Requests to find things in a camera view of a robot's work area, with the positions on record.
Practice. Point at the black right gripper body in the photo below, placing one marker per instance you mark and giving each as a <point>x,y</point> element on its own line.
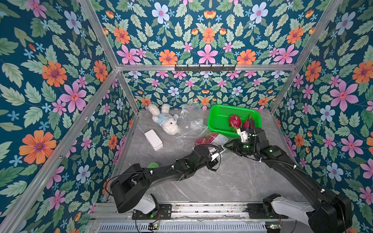
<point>252,137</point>

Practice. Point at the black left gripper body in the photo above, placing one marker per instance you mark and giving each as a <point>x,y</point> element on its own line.
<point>205,162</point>

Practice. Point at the pink dragon fruit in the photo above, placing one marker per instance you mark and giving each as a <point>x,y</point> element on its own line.
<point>249,123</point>
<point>206,139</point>
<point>234,122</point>

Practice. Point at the clear zip-top bag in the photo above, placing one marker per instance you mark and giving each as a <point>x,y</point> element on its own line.
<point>191,122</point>
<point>220,140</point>

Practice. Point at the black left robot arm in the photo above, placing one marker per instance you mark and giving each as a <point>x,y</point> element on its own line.
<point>128,188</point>

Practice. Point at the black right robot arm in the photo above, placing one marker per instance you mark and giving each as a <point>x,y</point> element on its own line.
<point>326,211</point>

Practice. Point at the green plastic basket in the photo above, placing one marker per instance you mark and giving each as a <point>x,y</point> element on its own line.
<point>225,119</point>

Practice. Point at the white plush bear toy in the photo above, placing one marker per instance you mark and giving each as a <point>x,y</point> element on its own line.
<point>164,118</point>

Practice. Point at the white rectangular box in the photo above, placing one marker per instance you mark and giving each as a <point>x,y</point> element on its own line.
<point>154,140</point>

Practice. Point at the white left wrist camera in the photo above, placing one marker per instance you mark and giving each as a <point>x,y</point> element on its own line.
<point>214,155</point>

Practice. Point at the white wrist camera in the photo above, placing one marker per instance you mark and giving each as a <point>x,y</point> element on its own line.
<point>244,135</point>
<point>214,155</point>

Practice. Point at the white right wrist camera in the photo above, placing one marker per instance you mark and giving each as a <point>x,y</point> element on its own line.
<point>244,135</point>

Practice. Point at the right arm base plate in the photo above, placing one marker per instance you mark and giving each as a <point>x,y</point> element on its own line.
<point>262,211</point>

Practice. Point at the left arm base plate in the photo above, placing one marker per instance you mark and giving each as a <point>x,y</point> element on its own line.
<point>162,212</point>

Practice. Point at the black hook rail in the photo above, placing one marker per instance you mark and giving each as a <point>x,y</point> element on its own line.
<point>198,68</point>

